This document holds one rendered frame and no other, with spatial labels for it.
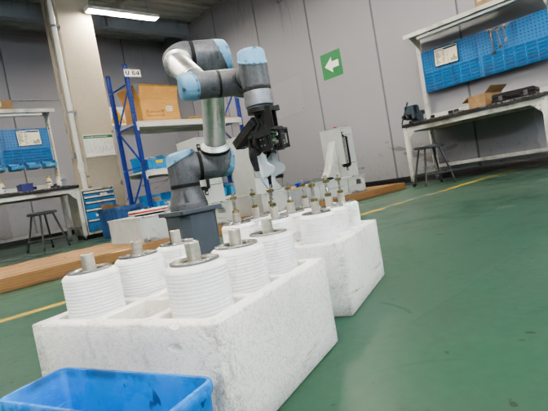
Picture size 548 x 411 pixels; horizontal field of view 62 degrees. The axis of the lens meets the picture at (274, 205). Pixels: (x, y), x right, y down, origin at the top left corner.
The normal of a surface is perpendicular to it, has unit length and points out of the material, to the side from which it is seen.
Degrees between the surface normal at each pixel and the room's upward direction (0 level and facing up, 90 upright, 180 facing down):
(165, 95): 101
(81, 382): 88
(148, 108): 89
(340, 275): 90
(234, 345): 90
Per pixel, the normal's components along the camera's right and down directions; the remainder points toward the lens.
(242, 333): 0.87, -0.13
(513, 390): -0.17, -0.98
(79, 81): 0.67, -0.07
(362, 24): -0.72, 0.16
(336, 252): -0.42, 0.12
